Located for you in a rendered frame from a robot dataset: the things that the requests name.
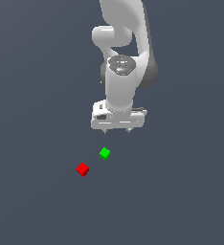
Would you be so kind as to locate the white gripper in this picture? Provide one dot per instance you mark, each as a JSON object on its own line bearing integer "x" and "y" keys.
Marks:
{"x": 117, "y": 119}

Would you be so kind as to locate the green cube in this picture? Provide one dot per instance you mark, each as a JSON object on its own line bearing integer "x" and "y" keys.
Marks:
{"x": 104, "y": 153}

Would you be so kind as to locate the red cube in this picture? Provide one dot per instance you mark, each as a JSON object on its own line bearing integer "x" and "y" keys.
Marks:
{"x": 82, "y": 169}

